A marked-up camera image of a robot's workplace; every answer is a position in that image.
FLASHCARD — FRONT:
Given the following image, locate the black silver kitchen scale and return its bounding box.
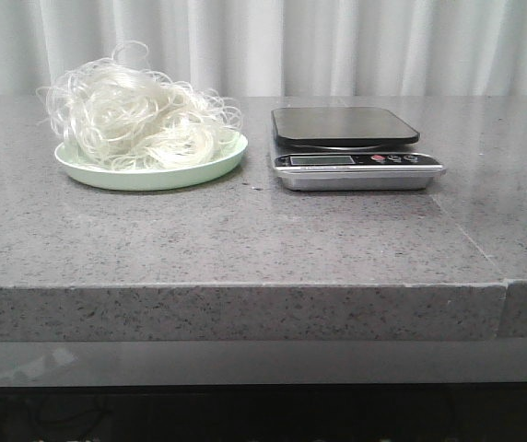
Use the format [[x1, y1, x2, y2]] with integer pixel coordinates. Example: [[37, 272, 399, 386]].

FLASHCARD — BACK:
[[271, 107, 445, 192]]

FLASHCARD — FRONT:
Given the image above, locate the light green round plate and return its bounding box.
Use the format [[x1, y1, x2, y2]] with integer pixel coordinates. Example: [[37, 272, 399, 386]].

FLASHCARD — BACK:
[[54, 134, 248, 192]]

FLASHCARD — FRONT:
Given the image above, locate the white pleated curtain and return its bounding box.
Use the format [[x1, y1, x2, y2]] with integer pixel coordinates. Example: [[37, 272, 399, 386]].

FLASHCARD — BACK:
[[0, 1, 527, 96]]

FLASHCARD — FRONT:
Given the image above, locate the white vermicelli noodle bundle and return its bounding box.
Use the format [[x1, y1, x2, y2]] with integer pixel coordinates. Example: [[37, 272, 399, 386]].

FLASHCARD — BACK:
[[37, 41, 243, 171]]

